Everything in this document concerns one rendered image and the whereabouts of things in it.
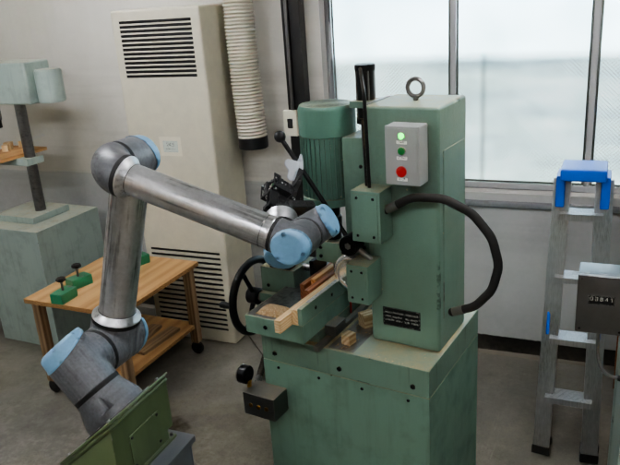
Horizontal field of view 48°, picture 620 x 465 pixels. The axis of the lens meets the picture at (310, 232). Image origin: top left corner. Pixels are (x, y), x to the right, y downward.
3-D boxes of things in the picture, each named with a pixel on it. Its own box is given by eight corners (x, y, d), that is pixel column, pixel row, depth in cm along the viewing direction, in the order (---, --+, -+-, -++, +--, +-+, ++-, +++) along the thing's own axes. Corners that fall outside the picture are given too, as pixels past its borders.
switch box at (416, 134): (394, 178, 193) (393, 121, 188) (428, 181, 188) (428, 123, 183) (385, 184, 188) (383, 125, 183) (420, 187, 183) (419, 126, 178)
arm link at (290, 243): (71, 144, 178) (310, 235, 161) (101, 136, 189) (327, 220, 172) (67, 185, 182) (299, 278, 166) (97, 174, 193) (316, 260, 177)
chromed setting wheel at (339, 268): (338, 286, 215) (335, 249, 211) (374, 292, 209) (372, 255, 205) (333, 290, 212) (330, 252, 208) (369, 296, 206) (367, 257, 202)
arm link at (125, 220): (76, 363, 217) (92, 135, 189) (110, 339, 232) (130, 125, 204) (116, 381, 213) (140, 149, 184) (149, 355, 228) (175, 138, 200)
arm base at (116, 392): (112, 419, 190) (89, 391, 190) (80, 445, 201) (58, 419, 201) (153, 382, 206) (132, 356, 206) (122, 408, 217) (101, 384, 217)
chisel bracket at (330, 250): (327, 257, 232) (325, 233, 229) (364, 263, 225) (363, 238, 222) (315, 265, 226) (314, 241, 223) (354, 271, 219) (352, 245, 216)
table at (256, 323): (316, 260, 269) (315, 245, 267) (388, 271, 254) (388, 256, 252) (221, 326, 220) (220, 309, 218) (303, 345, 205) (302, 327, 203)
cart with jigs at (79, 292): (125, 336, 405) (108, 232, 384) (208, 350, 382) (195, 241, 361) (43, 394, 349) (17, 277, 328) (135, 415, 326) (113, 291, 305)
